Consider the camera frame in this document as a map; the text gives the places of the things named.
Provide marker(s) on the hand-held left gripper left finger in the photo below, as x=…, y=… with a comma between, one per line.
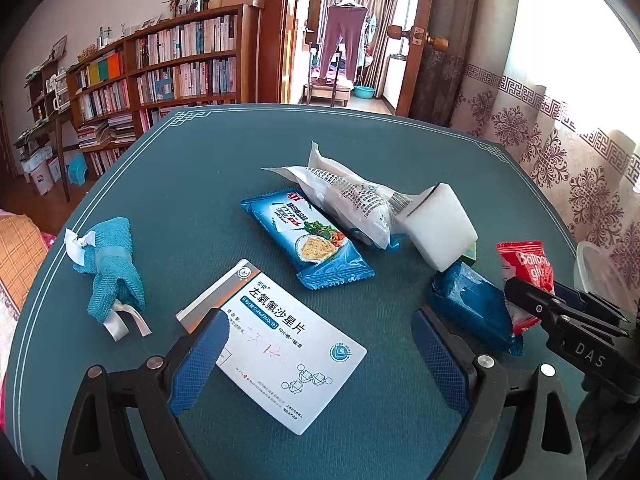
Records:
x=200, y=355

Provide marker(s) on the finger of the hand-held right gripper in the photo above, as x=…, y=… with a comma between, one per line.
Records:
x=580, y=297
x=530, y=300

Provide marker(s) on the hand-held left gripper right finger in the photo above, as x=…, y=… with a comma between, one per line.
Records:
x=440, y=360

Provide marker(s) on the clear plastic bowl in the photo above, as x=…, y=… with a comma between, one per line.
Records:
x=600, y=270

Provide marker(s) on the red glue packet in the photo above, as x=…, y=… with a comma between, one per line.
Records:
x=525, y=265

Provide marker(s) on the small blue foil packet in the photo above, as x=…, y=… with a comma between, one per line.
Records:
x=475, y=305

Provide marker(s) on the yellow orange toy brick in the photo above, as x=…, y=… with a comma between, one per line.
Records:
x=469, y=256

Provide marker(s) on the white sponge block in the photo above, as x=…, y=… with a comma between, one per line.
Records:
x=440, y=230

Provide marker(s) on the blue cracker packet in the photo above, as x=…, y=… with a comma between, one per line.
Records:
x=300, y=240

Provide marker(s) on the white plastic packet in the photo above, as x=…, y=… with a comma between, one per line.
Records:
x=350, y=200

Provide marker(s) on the white medicine box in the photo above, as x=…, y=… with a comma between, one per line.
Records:
x=290, y=340

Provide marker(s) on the teal cloth pouch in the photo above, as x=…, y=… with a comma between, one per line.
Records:
x=112, y=270

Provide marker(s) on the patterned curtain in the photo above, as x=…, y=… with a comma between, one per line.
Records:
x=540, y=150

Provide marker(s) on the teal table mat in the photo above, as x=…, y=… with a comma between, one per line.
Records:
x=200, y=185

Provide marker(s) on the orange plaid blanket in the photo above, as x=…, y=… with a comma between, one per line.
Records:
x=17, y=250

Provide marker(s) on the blue plastic stool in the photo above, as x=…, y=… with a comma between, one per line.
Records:
x=77, y=169

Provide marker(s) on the white storage box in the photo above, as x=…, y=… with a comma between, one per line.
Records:
x=40, y=172

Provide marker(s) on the blue basin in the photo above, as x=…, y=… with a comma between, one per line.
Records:
x=364, y=92

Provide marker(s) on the wooden desk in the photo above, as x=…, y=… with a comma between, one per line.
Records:
x=47, y=127

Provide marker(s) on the wooden bench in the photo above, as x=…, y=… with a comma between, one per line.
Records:
x=327, y=92

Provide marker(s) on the wooden bookshelf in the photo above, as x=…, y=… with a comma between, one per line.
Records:
x=245, y=60

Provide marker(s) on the small wooden shelf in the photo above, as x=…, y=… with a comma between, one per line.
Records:
x=37, y=90

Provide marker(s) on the rows of books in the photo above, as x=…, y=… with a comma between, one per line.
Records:
x=200, y=40

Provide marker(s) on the striped beige curtain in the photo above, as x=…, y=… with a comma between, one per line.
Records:
x=382, y=5

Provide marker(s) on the purple pants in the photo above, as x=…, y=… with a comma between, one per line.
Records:
x=332, y=35

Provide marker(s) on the small picture frame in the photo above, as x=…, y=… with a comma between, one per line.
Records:
x=59, y=46

